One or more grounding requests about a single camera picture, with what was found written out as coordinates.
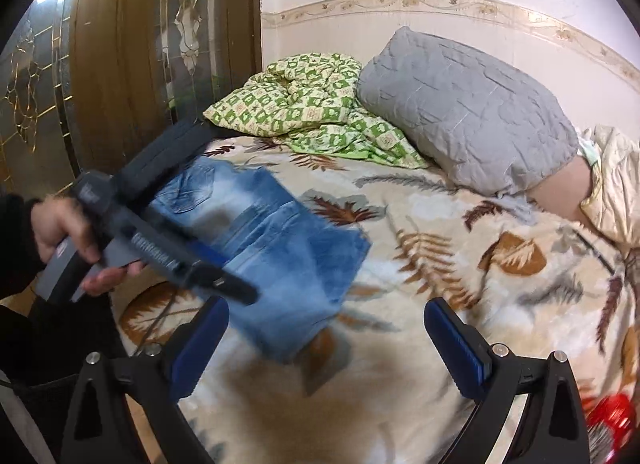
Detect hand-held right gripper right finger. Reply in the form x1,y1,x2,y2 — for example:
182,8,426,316
424,297,592,464

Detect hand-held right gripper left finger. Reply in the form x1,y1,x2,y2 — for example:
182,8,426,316
60,296,231,464

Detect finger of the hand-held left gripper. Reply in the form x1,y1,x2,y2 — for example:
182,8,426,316
116,119,212,197
187,244,259,306

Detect blue denim pants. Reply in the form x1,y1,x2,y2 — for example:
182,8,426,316
150,161,373,365

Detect person's left forearm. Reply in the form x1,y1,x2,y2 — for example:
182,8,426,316
0,191,51,305

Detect person's left hand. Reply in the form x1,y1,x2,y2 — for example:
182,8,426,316
31,194,147,296

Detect leaf print blanket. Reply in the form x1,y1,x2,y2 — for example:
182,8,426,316
110,136,640,464

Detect wooden glass-panel door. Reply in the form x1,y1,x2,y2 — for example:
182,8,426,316
0,0,263,205

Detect green checked quilt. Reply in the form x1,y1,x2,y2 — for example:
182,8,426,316
202,53,431,170

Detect red glass bowl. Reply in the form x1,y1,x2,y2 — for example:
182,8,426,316
585,393,638,460

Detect pink bolster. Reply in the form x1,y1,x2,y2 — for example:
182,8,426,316
527,156,603,227

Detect cream crumpled cloth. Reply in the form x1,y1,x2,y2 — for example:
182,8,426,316
577,125,640,250

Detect grey quilted pillow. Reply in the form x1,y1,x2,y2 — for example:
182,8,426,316
356,26,581,195

